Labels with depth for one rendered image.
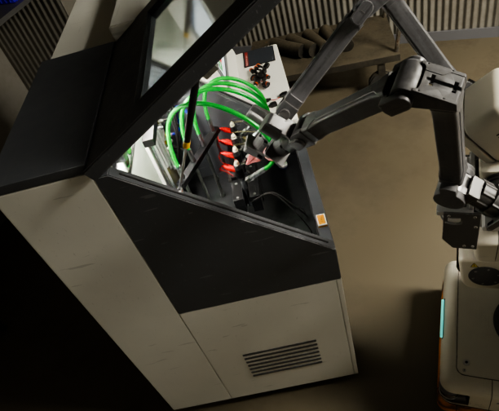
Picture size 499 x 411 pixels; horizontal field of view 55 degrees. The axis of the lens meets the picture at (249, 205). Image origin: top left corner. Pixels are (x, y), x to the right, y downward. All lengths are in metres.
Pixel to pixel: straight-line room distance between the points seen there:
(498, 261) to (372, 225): 1.27
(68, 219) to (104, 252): 0.16
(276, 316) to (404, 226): 1.27
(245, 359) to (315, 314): 0.38
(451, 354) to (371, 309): 0.56
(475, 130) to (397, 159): 1.95
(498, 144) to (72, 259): 1.23
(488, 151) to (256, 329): 1.02
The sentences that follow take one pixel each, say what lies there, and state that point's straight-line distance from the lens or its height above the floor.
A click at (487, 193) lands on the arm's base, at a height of 1.24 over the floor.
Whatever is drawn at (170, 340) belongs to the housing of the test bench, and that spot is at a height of 0.64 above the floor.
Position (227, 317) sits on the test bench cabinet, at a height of 0.71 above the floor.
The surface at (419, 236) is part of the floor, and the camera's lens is 2.83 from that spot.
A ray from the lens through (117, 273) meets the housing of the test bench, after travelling 1.59.
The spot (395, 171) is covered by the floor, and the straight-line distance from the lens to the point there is 3.19.
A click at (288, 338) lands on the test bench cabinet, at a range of 1.96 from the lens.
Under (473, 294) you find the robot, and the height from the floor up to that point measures 0.28.
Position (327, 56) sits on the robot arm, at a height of 1.42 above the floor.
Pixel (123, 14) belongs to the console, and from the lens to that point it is 1.92.
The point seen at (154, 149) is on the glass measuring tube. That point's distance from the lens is 1.70.
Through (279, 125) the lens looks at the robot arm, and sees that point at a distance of 1.34.
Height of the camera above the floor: 2.17
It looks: 43 degrees down
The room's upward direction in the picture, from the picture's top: 19 degrees counter-clockwise
